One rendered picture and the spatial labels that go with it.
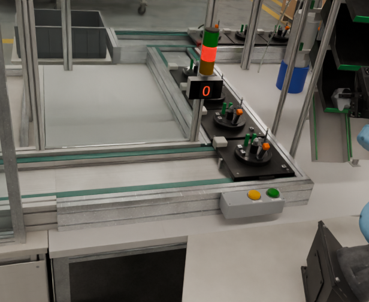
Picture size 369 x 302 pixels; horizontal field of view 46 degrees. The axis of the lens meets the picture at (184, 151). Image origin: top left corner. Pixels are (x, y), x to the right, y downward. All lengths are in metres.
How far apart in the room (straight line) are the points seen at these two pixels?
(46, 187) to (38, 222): 0.15
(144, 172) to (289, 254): 0.57
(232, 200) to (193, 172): 0.24
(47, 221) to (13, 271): 0.18
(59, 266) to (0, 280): 0.18
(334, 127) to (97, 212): 0.94
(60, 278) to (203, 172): 0.61
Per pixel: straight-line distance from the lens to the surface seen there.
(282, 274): 1.40
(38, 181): 1.55
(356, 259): 1.25
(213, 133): 1.76
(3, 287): 1.52
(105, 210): 1.40
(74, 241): 1.40
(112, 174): 1.56
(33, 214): 1.40
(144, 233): 1.42
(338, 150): 1.75
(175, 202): 1.44
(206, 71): 1.52
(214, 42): 1.49
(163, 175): 1.58
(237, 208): 1.44
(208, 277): 1.33
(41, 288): 1.53
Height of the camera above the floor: 1.85
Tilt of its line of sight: 33 degrees down
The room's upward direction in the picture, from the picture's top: 7 degrees clockwise
